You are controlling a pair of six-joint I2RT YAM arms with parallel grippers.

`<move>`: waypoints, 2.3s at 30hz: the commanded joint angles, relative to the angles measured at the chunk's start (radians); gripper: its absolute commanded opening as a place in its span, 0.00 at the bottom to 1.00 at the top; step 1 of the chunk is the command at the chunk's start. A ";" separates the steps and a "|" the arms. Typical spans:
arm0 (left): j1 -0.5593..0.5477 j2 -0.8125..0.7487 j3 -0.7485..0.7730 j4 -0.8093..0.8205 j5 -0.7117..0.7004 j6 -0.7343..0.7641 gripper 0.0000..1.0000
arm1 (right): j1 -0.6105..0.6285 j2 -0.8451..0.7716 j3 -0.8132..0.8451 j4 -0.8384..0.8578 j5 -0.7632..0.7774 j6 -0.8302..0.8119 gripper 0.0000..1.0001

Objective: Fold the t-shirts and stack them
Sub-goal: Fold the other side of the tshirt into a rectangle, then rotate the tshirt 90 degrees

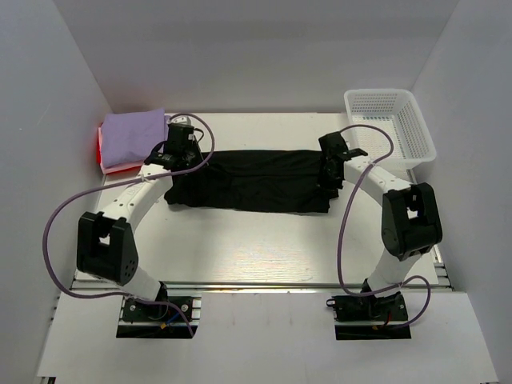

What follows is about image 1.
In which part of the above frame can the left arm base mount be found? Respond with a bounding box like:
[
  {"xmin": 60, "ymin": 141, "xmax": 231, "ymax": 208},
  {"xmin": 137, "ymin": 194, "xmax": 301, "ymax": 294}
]
[{"xmin": 116, "ymin": 292, "xmax": 201, "ymax": 340}]

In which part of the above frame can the folded red t-shirt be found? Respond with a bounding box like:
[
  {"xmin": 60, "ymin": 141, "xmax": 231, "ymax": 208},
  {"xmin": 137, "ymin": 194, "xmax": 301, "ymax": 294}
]
[{"xmin": 96, "ymin": 124, "xmax": 102, "ymax": 166}]

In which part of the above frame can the aluminium table rail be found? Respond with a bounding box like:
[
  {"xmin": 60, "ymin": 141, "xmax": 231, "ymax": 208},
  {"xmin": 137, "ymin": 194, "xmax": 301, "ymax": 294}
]
[{"xmin": 70, "ymin": 281, "xmax": 455, "ymax": 292}]

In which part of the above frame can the white plastic basket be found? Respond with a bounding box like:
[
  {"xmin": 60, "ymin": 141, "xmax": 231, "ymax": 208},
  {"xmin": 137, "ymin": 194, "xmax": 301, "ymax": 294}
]
[{"xmin": 344, "ymin": 89, "xmax": 437, "ymax": 172}]

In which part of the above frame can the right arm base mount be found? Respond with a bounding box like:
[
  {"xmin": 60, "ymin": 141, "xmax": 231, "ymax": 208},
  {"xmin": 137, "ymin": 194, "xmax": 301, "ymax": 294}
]
[{"xmin": 326, "ymin": 292, "xmax": 411, "ymax": 341}]

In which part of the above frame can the folded pink t-shirt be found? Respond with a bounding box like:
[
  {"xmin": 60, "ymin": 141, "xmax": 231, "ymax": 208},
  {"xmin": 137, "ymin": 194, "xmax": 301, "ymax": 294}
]
[{"xmin": 98, "ymin": 123, "xmax": 147, "ymax": 175}]

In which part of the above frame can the black t-shirt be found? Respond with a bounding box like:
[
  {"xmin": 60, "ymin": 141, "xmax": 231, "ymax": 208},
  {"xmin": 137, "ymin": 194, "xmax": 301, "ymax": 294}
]
[{"xmin": 164, "ymin": 150, "xmax": 338, "ymax": 214}]

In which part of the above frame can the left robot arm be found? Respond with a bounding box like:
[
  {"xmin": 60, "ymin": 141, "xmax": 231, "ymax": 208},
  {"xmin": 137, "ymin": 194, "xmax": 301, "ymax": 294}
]
[{"xmin": 77, "ymin": 123, "xmax": 203, "ymax": 319}]

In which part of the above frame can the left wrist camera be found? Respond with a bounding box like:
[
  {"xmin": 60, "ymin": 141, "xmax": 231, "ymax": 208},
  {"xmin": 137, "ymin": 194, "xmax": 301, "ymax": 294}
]
[{"xmin": 170, "ymin": 116, "xmax": 191, "ymax": 125}]

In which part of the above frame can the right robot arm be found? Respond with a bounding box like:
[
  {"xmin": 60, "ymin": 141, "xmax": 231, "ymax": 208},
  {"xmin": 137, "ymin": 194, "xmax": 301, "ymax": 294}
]
[{"xmin": 318, "ymin": 132, "xmax": 442, "ymax": 319}]

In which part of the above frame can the folded lavender t-shirt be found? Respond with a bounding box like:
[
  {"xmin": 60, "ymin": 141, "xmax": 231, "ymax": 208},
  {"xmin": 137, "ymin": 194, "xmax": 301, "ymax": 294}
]
[{"xmin": 100, "ymin": 108, "xmax": 166, "ymax": 168}]

